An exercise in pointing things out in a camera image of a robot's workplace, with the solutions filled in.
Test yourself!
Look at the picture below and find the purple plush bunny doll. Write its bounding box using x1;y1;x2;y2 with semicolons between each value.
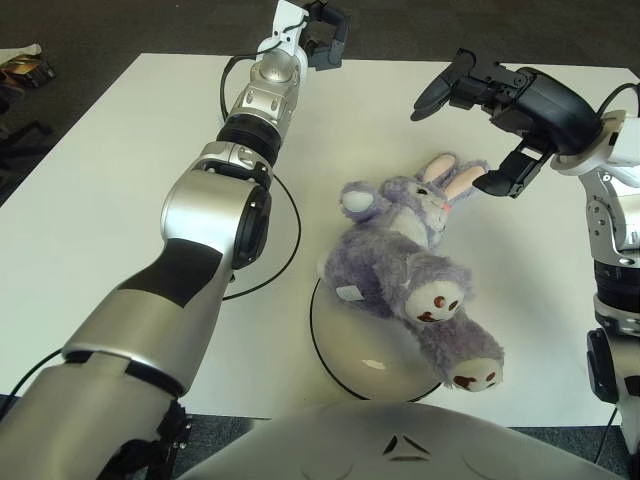
317;152;506;394

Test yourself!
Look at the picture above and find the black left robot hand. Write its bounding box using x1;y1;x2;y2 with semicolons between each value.
302;0;349;72

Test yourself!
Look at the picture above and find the white paper sheet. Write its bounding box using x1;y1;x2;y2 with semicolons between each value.
0;43;42;61

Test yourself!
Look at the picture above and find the white plate with black rim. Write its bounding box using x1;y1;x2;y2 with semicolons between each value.
308;277;446;403

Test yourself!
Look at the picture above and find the dark box with gold print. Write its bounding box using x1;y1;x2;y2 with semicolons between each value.
0;55;57;91

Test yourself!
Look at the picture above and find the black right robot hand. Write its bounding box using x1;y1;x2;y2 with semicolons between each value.
409;48;604;199

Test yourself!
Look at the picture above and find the grey robot torso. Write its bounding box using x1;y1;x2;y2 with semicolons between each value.
179;399;626;480

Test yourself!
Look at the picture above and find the black office chair base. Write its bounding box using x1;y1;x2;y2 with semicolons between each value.
0;107;54;169

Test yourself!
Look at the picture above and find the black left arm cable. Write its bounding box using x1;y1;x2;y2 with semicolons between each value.
0;53;303;401

